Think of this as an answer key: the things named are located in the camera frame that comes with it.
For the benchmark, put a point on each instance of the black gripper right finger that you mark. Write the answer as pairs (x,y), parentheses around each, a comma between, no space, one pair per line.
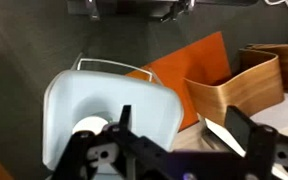
(260,146)

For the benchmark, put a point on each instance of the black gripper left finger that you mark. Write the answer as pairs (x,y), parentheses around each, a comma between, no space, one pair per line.
(140,150)

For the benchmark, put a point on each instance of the curved wooden holder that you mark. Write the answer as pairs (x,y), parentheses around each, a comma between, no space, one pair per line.
(247,90)

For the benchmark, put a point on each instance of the orange flat panel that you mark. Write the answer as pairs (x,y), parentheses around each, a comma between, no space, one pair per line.
(197,60)

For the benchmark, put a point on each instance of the grey metal furniture frame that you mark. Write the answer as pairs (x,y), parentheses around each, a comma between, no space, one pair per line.
(130,6)

